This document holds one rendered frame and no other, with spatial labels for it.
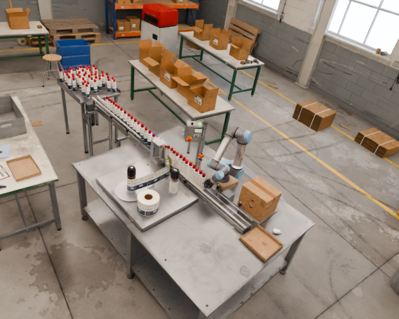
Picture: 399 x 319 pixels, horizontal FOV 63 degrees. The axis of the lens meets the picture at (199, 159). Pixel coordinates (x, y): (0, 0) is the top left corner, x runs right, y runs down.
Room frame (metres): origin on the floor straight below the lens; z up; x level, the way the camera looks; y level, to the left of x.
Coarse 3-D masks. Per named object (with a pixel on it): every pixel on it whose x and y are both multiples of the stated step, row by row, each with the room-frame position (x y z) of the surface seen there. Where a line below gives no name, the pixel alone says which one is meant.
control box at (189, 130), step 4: (188, 124) 2.72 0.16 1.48; (196, 124) 2.75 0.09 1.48; (188, 128) 2.70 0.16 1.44; (192, 128) 2.71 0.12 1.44; (188, 132) 2.70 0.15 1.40; (192, 132) 2.71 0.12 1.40; (184, 136) 2.77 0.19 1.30; (188, 136) 2.70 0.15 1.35; (192, 136) 2.71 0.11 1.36; (192, 140) 2.71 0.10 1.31; (196, 140) 2.72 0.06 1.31; (200, 140) 2.73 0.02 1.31
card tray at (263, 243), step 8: (248, 232) 2.06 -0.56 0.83; (256, 232) 2.08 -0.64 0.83; (264, 232) 2.10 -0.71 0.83; (240, 240) 1.96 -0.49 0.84; (248, 240) 1.98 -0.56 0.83; (256, 240) 1.99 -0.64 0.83; (264, 240) 2.01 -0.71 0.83; (272, 240) 2.02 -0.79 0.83; (256, 248) 1.90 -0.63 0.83; (264, 248) 1.91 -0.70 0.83; (272, 248) 1.93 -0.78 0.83; (280, 248) 1.93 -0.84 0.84; (264, 256) 1.82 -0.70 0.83
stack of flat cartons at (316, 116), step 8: (296, 104) 6.20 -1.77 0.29; (304, 104) 6.22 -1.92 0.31; (312, 104) 6.29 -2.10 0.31; (320, 104) 6.34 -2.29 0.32; (296, 112) 6.15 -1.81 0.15; (304, 112) 6.04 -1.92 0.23; (312, 112) 5.92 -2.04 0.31; (320, 112) 5.99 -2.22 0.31; (328, 112) 6.06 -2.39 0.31; (336, 112) 6.10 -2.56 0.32; (304, 120) 5.99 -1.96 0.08; (312, 120) 5.86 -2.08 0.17; (320, 120) 5.76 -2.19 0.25; (328, 120) 5.95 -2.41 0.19; (312, 128) 5.82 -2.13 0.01; (320, 128) 5.82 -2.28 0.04
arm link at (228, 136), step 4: (232, 128) 2.73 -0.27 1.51; (228, 132) 2.71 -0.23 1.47; (232, 132) 2.70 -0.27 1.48; (224, 136) 2.71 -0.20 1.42; (228, 136) 2.68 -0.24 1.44; (232, 136) 2.70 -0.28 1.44; (224, 140) 2.67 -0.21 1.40; (228, 140) 2.67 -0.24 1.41; (220, 144) 2.64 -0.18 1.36; (224, 144) 2.63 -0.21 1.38; (228, 144) 2.65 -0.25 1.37; (220, 148) 2.61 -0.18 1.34; (224, 148) 2.61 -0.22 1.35; (216, 152) 2.59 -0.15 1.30; (220, 152) 2.58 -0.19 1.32; (224, 152) 2.60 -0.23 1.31; (216, 156) 2.55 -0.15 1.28; (220, 156) 2.56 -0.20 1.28; (212, 160) 2.53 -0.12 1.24; (216, 160) 2.52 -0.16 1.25; (208, 164) 2.50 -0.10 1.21; (212, 164) 2.49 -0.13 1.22; (216, 164) 2.49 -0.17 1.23; (212, 168) 2.47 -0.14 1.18
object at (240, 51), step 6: (234, 42) 7.13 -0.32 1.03; (240, 42) 7.22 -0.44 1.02; (246, 42) 7.11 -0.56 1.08; (252, 42) 7.00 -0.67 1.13; (234, 48) 6.95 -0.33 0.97; (240, 48) 7.21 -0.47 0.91; (246, 48) 6.90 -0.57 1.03; (234, 54) 6.91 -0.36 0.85; (240, 54) 6.82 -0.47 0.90; (246, 54) 6.92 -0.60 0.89
